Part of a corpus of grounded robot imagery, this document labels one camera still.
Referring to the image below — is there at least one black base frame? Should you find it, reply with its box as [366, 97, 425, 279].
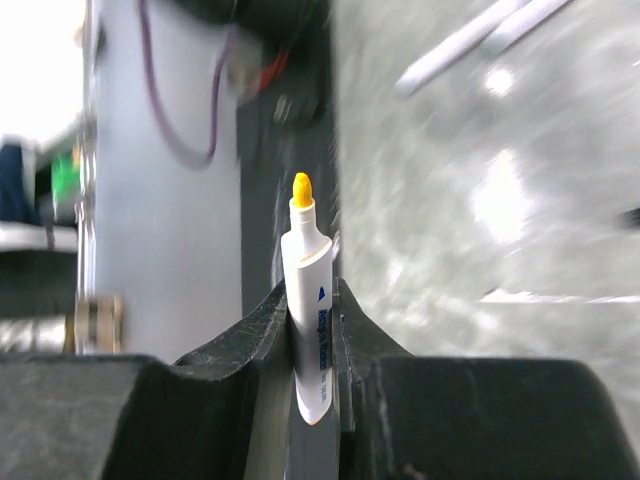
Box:
[237, 92, 339, 314]

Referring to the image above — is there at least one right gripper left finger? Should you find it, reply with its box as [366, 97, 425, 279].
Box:
[1, 286, 291, 479]

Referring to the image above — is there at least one yellow cap marker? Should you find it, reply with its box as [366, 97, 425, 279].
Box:
[281, 172, 333, 425]

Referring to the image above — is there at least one grey marker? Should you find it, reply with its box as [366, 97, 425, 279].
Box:
[395, 0, 527, 95]

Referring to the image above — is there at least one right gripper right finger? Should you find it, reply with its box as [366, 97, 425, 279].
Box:
[333, 280, 639, 479]

